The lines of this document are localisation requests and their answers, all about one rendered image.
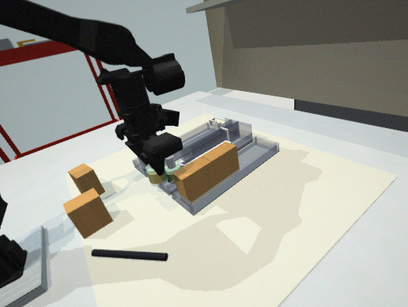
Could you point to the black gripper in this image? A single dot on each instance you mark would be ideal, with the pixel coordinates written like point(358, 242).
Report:
point(140, 128)

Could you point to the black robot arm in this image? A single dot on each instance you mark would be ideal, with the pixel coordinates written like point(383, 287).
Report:
point(111, 44)

